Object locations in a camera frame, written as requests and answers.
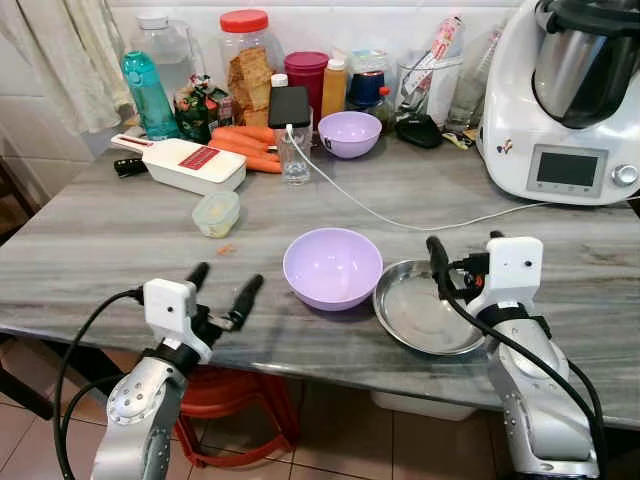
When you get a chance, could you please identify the white kitchen cooking machine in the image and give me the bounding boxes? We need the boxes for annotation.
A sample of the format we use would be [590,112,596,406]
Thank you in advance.
[477,0,640,208]

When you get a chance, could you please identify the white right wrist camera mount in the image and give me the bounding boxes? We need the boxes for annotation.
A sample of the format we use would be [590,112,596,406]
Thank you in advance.
[468,236,545,317]

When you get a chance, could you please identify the clear plastic jug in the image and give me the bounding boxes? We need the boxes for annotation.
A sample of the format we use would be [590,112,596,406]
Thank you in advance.
[129,12,204,103]

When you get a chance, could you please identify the white mandoline slicer red blade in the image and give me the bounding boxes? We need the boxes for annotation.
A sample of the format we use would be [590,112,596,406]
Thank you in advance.
[109,133,248,196]

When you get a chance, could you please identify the black pouch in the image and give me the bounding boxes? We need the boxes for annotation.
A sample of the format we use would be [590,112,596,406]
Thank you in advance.
[394,111,445,150]

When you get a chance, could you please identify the orange carrots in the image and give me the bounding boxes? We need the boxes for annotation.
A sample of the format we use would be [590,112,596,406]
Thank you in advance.
[208,124,284,175]

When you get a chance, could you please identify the red lidded clear jar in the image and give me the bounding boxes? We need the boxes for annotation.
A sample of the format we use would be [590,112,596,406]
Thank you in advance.
[217,9,284,128]

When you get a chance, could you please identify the green food packet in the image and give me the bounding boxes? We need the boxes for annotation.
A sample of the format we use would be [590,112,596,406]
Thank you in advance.
[174,76,234,144]

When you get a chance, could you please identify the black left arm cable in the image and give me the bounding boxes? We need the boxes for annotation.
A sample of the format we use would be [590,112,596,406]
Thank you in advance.
[52,288,147,480]

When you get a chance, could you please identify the clear utensil holder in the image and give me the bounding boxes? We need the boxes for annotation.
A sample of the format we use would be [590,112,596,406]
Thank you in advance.
[396,54,463,128]

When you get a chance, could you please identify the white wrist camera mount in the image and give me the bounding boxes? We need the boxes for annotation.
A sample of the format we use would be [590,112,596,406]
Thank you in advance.
[142,278,199,348]
[468,236,545,317]

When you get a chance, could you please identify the red plastic stool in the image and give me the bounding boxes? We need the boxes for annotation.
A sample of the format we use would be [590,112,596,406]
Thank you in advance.
[170,364,302,470]

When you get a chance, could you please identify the black smartphone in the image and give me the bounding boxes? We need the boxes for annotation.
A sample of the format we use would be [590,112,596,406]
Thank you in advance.
[267,85,313,130]

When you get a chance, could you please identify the red white packet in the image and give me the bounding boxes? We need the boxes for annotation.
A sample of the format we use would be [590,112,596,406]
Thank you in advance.
[404,15,465,103]

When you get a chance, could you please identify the teal water bottle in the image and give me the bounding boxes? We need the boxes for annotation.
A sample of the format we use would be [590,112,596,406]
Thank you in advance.
[120,50,180,142]

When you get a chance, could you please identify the stainless steel plate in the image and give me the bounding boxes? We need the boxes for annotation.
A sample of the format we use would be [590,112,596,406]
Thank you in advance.
[373,259,489,358]

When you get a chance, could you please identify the clear drinking glass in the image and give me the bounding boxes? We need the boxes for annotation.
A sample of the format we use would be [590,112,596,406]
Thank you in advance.
[277,124,314,187]

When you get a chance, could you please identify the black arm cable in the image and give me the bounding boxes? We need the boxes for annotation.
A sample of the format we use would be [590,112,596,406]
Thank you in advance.
[440,285,610,476]
[52,288,147,480]

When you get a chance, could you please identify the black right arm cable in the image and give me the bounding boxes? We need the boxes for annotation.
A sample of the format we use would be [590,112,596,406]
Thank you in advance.
[440,285,610,476]

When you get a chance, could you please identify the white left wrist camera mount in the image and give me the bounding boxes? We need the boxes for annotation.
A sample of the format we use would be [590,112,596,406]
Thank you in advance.
[142,278,199,348]

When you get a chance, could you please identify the maroon plastic tumbler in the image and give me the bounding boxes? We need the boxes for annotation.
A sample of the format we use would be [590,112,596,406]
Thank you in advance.
[283,51,331,123]

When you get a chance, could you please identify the large purple plastic bowl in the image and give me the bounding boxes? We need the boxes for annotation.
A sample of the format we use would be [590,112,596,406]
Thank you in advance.
[282,228,385,313]

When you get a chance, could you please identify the orange sauce bottle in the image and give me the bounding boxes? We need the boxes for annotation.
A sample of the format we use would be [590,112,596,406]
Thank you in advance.
[319,54,350,122]

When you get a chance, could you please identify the small purple plastic bowl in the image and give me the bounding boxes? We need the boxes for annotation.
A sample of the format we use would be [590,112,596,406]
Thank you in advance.
[317,111,383,160]

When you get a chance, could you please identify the white charging cable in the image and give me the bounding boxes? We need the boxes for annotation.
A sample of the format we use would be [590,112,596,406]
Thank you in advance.
[285,124,561,232]

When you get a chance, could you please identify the small lidded plastic container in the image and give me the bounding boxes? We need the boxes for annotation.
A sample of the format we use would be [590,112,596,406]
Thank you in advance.
[192,190,242,239]

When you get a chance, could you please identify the clear plastic bottle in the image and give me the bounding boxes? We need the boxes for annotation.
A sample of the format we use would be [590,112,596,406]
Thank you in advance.
[445,24,503,133]

